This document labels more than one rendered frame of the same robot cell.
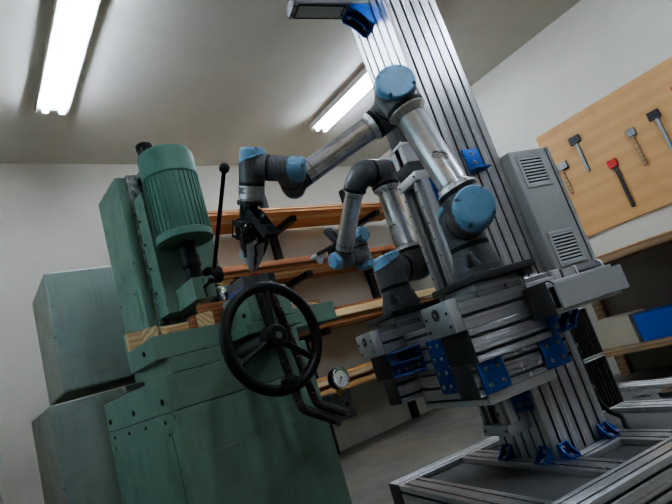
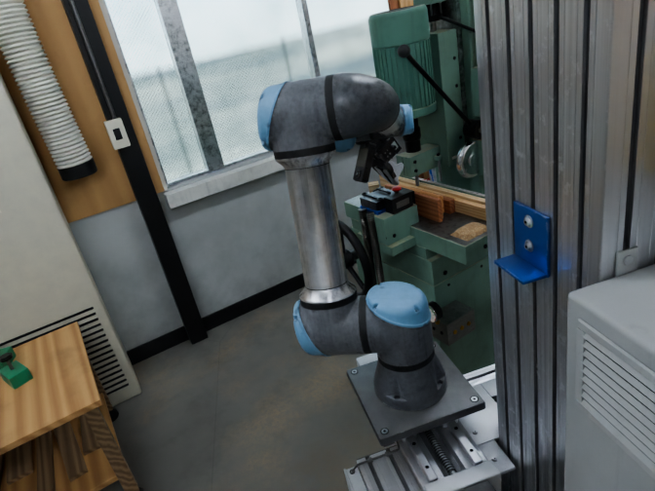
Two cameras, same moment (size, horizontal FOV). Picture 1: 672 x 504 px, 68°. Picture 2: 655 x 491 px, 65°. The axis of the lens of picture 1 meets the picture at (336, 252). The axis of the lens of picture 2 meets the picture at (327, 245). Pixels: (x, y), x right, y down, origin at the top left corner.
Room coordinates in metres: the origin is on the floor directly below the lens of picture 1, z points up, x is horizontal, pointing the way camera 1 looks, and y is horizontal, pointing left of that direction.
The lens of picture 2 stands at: (1.58, -1.22, 1.58)
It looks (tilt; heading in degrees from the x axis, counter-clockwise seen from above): 25 degrees down; 105
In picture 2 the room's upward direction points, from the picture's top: 12 degrees counter-clockwise
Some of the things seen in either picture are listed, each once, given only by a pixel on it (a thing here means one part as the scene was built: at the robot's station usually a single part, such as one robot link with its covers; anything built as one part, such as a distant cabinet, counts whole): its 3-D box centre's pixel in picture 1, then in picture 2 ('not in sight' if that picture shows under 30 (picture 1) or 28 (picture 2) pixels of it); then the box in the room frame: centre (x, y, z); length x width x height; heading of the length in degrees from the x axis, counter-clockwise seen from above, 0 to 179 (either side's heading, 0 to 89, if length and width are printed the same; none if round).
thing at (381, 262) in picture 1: (390, 269); not in sight; (1.93, -0.18, 0.98); 0.13 x 0.12 x 0.14; 129
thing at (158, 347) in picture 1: (247, 330); (409, 222); (1.46, 0.32, 0.87); 0.61 x 0.30 x 0.06; 133
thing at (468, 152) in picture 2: (217, 301); (471, 159); (1.67, 0.44, 1.02); 0.12 x 0.03 x 0.12; 43
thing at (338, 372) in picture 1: (338, 381); (434, 314); (1.51, 0.11, 0.65); 0.06 x 0.04 x 0.08; 133
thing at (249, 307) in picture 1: (257, 308); (388, 219); (1.40, 0.26, 0.91); 0.15 x 0.14 x 0.09; 133
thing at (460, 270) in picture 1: (474, 260); (407, 366); (1.47, -0.39, 0.87); 0.15 x 0.15 x 0.10
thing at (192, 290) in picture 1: (196, 295); (419, 162); (1.51, 0.45, 1.03); 0.14 x 0.07 x 0.09; 43
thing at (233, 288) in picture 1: (253, 283); (385, 199); (1.40, 0.26, 0.99); 0.13 x 0.11 x 0.06; 133
